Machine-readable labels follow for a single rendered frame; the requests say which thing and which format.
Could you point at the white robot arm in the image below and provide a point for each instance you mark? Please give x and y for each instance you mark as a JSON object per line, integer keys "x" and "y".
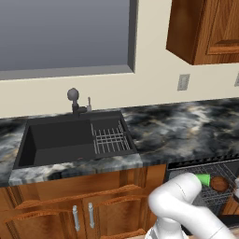
{"x": 174, "y": 199}

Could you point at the dark grey tap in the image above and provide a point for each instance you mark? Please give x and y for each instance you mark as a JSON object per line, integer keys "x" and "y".
{"x": 74, "y": 99}

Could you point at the wooden base cupboard door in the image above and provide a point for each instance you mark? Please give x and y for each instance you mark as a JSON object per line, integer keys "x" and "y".
{"x": 118, "y": 208}
{"x": 37, "y": 217}

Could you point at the grey wall socket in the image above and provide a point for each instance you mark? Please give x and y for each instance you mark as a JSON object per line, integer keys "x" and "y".
{"x": 237, "y": 80}
{"x": 183, "y": 82}

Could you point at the black dishwasher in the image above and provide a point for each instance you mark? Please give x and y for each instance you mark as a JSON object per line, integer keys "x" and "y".
{"x": 182, "y": 166}

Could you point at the brown bowl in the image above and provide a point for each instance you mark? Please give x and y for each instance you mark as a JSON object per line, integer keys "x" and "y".
{"x": 219, "y": 184}

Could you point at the grey framed window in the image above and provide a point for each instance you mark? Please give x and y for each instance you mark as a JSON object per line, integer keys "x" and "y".
{"x": 62, "y": 34}

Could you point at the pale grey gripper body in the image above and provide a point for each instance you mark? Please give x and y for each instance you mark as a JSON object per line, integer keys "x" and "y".
{"x": 237, "y": 193}

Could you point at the green cup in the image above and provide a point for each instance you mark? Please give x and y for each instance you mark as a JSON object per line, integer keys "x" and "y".
{"x": 204, "y": 179}

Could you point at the black sink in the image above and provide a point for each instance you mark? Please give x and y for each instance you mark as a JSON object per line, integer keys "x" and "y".
{"x": 59, "y": 140}

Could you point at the wooden wall cabinet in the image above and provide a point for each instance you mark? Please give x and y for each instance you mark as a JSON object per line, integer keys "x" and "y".
{"x": 182, "y": 31}

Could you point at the wooden wall cabinet door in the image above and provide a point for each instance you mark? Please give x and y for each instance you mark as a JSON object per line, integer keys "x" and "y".
{"x": 221, "y": 31}

